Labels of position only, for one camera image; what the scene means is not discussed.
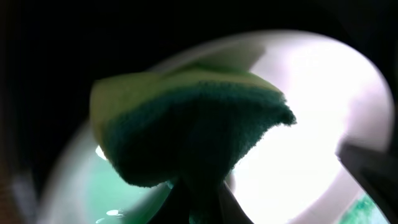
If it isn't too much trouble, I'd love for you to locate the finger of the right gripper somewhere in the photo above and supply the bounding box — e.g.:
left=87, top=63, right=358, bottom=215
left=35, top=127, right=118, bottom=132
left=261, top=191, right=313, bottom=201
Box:
left=337, top=143, right=397, bottom=224

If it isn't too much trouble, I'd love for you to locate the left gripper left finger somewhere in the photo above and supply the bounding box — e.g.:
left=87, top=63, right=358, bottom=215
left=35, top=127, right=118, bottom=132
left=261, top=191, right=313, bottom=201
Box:
left=147, top=180, right=190, bottom=224

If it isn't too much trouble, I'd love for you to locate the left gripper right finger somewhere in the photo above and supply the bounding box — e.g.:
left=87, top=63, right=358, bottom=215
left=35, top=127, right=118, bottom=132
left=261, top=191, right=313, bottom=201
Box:
left=218, top=182, right=254, bottom=224

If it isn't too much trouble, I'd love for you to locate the white plate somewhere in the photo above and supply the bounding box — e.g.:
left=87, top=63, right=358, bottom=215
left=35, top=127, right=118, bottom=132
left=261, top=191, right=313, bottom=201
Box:
left=38, top=30, right=394, bottom=224

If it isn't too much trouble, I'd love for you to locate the green yellow sponge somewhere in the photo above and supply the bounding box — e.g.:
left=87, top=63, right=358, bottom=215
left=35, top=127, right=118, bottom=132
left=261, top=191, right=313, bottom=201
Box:
left=90, top=66, right=296, bottom=223

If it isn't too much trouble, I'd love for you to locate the mint green plate with stain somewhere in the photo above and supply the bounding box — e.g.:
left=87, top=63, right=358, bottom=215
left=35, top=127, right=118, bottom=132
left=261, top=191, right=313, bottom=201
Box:
left=337, top=193, right=390, bottom=224

